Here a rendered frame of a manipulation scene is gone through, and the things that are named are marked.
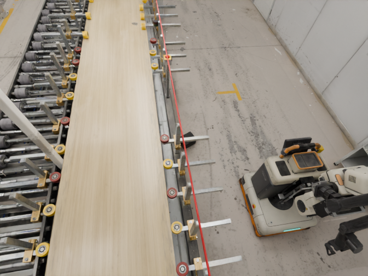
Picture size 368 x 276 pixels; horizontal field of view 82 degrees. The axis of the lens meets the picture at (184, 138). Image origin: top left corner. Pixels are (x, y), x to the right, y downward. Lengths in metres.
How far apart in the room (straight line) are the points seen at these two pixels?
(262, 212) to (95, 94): 2.08
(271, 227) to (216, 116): 1.70
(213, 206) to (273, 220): 0.65
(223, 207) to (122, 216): 1.34
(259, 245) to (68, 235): 1.87
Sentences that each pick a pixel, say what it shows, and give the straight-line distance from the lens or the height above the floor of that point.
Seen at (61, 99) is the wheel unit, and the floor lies 0.86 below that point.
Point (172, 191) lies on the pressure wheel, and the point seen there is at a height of 0.91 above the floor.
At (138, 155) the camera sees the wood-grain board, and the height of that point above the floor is 0.90.
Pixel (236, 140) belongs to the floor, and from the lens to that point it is 3.09.
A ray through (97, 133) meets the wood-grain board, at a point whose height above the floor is 0.90.
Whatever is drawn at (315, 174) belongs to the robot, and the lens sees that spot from 2.22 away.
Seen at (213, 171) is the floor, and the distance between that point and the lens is 2.77.
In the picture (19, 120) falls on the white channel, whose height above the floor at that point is 1.46.
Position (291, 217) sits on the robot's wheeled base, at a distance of 2.57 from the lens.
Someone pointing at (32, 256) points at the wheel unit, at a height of 0.84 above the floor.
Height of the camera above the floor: 2.47
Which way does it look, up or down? 56 degrees down
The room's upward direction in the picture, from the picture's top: 6 degrees clockwise
